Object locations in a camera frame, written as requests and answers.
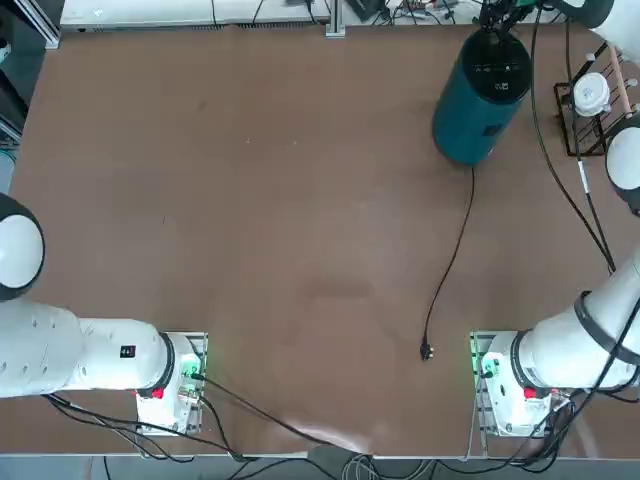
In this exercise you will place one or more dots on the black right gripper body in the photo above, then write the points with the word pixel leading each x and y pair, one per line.
pixel 520 4

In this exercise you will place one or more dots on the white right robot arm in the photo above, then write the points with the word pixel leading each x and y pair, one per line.
pixel 560 350

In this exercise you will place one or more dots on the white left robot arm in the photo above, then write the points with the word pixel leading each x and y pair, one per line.
pixel 100 350

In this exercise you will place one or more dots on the green air fryer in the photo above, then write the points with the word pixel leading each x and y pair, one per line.
pixel 470 115

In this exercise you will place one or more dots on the white cup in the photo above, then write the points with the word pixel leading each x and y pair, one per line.
pixel 590 92

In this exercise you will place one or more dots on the aluminium frame post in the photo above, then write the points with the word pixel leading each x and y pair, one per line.
pixel 335 20
pixel 52 37

